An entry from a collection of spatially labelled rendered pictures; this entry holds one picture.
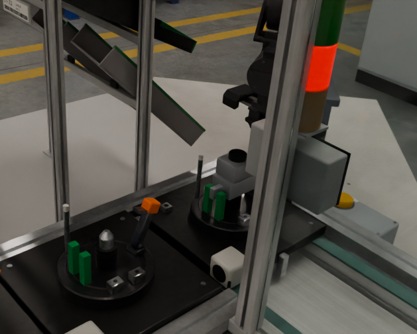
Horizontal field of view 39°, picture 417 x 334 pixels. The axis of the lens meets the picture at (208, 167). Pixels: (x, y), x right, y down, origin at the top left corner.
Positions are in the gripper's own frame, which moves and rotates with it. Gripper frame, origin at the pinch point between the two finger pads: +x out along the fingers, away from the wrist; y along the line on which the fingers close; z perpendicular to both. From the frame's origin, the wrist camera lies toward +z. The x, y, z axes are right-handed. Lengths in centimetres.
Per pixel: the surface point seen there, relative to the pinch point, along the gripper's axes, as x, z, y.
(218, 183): 5.0, -10.9, 0.3
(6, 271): 12.0, -44.0, 8.9
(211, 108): 24, 37, 51
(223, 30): 114, 290, 298
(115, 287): 8.9, -35.5, -6.0
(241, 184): 4.6, -8.3, -2.4
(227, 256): 10.2, -17.6, -9.5
